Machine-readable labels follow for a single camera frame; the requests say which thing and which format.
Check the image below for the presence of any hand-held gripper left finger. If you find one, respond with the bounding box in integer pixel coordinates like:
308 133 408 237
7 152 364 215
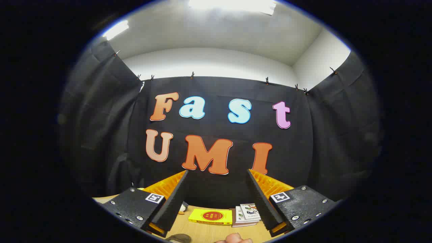
101 170 189 238

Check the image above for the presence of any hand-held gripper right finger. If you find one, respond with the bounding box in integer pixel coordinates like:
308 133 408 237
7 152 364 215
247 169 338 238

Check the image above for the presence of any white paperback book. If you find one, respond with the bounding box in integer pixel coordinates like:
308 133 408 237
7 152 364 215
235 206 260 224
231 208 258 228

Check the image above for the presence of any yellow book with red circle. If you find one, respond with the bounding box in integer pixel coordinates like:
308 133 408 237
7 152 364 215
188 208 233 226

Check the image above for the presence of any ceiling light panel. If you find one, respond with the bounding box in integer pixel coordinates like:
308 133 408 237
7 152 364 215
102 20 130 41
187 0 277 16

